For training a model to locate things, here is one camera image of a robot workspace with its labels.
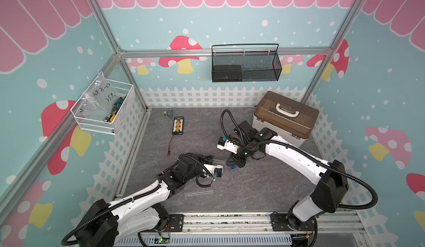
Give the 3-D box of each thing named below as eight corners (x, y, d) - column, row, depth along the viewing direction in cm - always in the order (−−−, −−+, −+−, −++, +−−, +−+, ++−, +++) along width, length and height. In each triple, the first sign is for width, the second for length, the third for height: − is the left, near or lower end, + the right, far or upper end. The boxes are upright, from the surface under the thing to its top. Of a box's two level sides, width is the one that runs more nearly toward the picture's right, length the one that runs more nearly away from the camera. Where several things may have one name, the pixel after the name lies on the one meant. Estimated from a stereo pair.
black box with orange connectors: (171, 134, 108) (170, 133, 107) (174, 118, 117) (174, 116, 116) (182, 134, 108) (182, 133, 107) (185, 118, 117) (184, 116, 116)
